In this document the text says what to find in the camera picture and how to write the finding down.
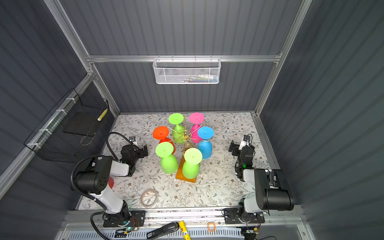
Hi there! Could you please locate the green wine glass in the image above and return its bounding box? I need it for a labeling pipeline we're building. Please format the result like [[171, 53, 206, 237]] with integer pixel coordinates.
[[183, 148, 203, 179], [169, 113, 185, 144], [156, 142, 179, 174]]

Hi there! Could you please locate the gold wire wine glass rack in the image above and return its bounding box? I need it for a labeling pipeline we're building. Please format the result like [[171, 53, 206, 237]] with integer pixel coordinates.
[[169, 114, 214, 183]]

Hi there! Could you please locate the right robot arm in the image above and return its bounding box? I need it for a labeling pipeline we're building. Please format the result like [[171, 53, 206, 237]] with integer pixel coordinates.
[[222, 134, 295, 225]]

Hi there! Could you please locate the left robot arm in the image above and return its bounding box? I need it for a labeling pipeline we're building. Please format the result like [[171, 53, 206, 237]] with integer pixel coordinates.
[[70, 137, 148, 227]]

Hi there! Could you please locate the red wine glass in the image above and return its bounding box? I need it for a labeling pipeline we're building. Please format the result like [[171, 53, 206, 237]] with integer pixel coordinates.
[[153, 126, 176, 154]]

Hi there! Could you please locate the blue wine glass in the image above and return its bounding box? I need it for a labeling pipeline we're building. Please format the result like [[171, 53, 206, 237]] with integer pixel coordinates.
[[198, 127, 214, 160]]

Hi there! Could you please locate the pink wine glass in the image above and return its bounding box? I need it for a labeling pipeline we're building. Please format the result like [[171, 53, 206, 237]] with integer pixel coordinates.
[[189, 113, 205, 144]]

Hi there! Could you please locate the red pencil cup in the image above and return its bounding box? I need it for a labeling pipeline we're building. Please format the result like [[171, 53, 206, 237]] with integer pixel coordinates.
[[108, 177, 115, 189]]

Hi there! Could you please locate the clear tape roll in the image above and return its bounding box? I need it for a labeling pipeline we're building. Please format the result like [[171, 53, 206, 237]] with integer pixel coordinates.
[[140, 189, 159, 208]]

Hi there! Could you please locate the black stapler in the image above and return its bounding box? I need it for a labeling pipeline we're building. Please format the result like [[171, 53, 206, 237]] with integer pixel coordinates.
[[147, 222, 180, 240]]

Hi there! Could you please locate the black wire wall basket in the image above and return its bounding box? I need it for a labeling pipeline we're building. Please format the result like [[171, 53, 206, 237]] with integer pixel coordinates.
[[24, 91, 109, 163]]

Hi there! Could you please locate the white mesh wall basket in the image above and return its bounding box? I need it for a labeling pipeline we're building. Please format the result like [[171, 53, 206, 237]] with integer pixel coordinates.
[[153, 58, 222, 85]]

